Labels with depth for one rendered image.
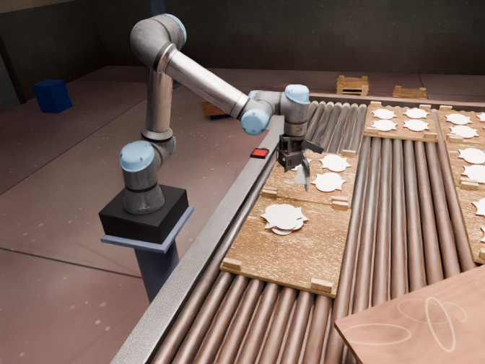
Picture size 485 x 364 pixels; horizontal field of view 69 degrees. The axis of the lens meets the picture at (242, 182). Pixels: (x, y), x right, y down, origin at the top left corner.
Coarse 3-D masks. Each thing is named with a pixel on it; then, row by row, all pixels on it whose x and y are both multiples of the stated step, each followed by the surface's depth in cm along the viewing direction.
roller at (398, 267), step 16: (400, 144) 174; (400, 160) 160; (400, 176) 149; (400, 192) 139; (400, 208) 131; (400, 224) 123; (400, 240) 116; (400, 256) 110; (400, 272) 105; (400, 288) 100
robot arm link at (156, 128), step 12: (168, 24) 107; (180, 24) 113; (168, 36) 106; (180, 36) 112; (156, 72) 116; (156, 84) 118; (168, 84) 119; (156, 96) 120; (168, 96) 122; (156, 108) 123; (168, 108) 125; (156, 120) 126; (168, 120) 129; (144, 132) 129; (156, 132) 128; (168, 132) 131; (156, 144) 130; (168, 144) 133; (168, 156) 137
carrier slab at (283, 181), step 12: (312, 156) 165; (324, 156) 164; (348, 156) 163; (276, 168) 157; (312, 168) 155; (348, 168) 154; (276, 180) 149; (288, 180) 148; (312, 180) 147; (348, 180) 146; (288, 192) 141; (300, 192) 140; (312, 192) 140; (336, 192) 139; (348, 192) 138; (324, 204) 134
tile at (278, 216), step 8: (272, 208) 128; (280, 208) 128; (288, 208) 128; (264, 216) 124; (272, 216) 124; (280, 216) 124; (288, 216) 124; (296, 216) 123; (272, 224) 120; (280, 224) 120; (288, 224) 120; (296, 224) 120
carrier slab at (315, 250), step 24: (312, 216) 127; (336, 216) 126; (240, 240) 118; (264, 240) 117; (288, 240) 117; (312, 240) 116; (336, 240) 116; (264, 264) 108; (288, 264) 108; (312, 264) 107; (336, 264) 107; (312, 288) 100; (336, 288) 99
